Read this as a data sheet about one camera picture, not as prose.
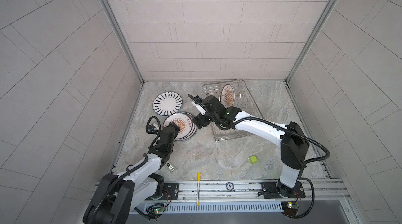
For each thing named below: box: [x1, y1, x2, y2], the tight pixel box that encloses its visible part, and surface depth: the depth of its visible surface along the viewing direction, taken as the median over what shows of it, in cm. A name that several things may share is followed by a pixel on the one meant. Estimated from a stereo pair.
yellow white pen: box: [196, 171, 201, 207], surface depth 74 cm
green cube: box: [249, 155, 258, 164], surface depth 81 cm
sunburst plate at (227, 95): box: [219, 83, 236, 109], surface depth 100 cm
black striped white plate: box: [152, 91, 183, 116], surface depth 104 cm
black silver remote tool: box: [164, 161, 176, 173], surface depth 77 cm
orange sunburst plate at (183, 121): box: [163, 112, 198, 142], surface depth 92 cm
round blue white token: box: [225, 181, 235, 192], surface depth 75 cm
